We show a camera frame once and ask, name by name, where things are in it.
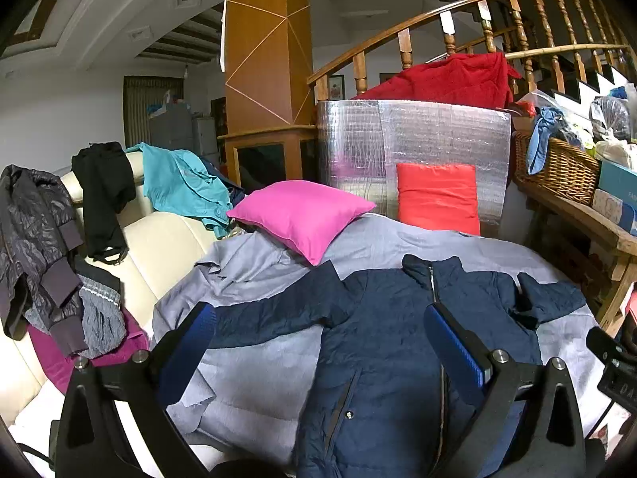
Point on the navy blue padded jacket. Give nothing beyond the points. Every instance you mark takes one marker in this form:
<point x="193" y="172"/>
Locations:
<point x="388" y="358"/>

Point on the brown curtain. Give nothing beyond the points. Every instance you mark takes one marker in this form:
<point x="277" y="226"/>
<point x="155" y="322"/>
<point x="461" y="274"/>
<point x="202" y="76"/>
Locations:
<point x="137" y="109"/>

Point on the black garment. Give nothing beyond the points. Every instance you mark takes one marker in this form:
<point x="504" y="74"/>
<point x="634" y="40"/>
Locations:
<point x="102" y="194"/>

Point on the wooden bench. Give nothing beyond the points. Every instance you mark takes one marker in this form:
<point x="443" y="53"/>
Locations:
<point x="572" y="214"/>

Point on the wicker basket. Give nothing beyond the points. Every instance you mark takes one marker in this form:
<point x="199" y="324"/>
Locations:
<point x="562" y="174"/>

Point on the clear plastic bag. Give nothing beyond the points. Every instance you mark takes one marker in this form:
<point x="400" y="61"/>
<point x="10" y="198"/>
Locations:
<point x="609" y="117"/>

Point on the grey bed sheet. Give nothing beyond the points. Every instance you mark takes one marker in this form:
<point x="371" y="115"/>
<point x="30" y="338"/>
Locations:
<point x="268" y="353"/>

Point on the red blanket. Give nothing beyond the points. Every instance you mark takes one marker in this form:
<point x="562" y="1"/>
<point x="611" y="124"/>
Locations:
<point x="448" y="82"/>

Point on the teal shirt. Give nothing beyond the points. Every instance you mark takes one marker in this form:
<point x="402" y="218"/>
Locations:
<point x="184" y="184"/>

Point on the red pillow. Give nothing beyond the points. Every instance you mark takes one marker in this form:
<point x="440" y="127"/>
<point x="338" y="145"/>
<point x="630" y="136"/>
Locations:
<point x="438" y="199"/>

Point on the cream cloth bag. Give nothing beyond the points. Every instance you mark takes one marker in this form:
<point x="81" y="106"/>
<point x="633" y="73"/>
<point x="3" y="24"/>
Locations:
<point x="617" y="152"/>

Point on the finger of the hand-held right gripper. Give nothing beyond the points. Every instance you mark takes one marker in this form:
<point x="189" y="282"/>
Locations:
<point x="602" y="341"/>

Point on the pink pillow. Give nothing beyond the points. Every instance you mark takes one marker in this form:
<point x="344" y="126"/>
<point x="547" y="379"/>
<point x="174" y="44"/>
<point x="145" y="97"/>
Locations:
<point x="298" y="219"/>

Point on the dark quilted jacket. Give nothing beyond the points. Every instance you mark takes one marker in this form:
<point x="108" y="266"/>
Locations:
<point x="30" y="239"/>

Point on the silver insulation foil sheet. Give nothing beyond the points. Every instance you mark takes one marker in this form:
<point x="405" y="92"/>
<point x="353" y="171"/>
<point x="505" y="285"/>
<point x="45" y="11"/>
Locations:
<point x="438" y="134"/>

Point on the light blue cloth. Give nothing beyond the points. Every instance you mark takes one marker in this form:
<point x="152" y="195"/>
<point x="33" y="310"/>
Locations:
<point x="540" y="139"/>

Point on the cream leather sofa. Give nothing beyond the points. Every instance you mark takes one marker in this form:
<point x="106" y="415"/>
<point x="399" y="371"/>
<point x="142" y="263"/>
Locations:
<point x="154" y="249"/>

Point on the wooden stair banister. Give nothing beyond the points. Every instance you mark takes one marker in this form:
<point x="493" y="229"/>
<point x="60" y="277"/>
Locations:
<point x="359" y="69"/>

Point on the teal cardboard box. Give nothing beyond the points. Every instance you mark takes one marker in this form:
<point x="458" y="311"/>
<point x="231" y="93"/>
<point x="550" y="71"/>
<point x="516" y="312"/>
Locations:
<point x="619" y="179"/>

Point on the white cabinet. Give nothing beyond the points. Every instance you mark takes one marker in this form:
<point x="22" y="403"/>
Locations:
<point x="205" y="139"/>

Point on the wooden pillar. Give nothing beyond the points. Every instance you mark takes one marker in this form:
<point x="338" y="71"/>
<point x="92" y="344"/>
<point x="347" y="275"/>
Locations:
<point x="259" y="59"/>

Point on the grey knit garment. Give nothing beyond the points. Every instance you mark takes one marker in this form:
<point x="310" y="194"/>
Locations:
<point x="102" y="318"/>

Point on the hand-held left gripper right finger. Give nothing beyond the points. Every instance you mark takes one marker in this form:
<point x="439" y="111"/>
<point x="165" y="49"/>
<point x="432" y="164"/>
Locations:
<point x="453" y="348"/>

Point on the framed wall picture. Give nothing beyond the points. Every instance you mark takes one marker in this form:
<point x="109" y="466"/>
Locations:
<point x="337" y="88"/>

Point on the magenta cloth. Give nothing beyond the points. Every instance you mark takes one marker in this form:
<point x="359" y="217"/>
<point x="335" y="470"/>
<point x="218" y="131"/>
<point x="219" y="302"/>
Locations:
<point x="54" y="363"/>

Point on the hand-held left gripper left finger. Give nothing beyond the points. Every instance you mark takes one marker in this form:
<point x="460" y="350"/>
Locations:
<point x="191" y="348"/>

